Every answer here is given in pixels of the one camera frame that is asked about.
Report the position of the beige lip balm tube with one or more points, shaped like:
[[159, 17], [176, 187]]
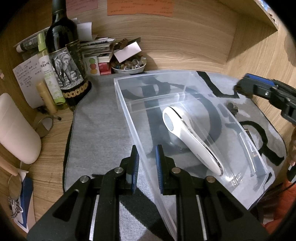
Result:
[[46, 97]]

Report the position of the dark wine bottle elephant label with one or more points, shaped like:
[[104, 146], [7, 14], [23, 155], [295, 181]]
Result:
[[65, 54]]

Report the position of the blue booklet with keychain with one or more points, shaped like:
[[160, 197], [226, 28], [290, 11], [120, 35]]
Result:
[[21, 202]]

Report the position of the round wire glasses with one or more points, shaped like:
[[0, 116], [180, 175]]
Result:
[[43, 123]]

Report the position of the pink paper note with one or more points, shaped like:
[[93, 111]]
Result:
[[78, 6]]

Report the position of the green white spray bottle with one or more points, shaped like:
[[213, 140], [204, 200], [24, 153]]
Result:
[[48, 72]]

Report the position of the pink insulated mug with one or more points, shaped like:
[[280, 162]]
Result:
[[17, 135]]

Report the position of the grey mat with black letters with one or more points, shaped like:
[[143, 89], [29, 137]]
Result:
[[100, 137]]

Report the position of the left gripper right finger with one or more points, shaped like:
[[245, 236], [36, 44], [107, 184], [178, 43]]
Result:
[[206, 210]]

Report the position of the white bowl of stones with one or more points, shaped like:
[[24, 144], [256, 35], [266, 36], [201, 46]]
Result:
[[133, 65]]

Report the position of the orange paper note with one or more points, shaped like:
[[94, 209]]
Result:
[[150, 7]]

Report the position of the white handwritten note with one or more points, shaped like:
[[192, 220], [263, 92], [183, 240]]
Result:
[[28, 74]]

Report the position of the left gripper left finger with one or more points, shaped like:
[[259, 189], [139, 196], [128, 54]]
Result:
[[89, 209]]

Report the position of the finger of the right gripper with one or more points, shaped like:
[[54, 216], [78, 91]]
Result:
[[279, 94]]

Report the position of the white card box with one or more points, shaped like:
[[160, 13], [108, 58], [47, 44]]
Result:
[[127, 52]]

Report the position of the stack of books and papers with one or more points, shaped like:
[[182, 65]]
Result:
[[90, 44]]

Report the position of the white handheld massager device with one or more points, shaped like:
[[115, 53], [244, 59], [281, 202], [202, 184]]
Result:
[[178, 123]]

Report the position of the wooden shelf board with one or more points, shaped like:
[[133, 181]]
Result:
[[252, 9]]

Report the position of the clear plastic storage bin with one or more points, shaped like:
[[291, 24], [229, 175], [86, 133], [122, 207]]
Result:
[[143, 98]]

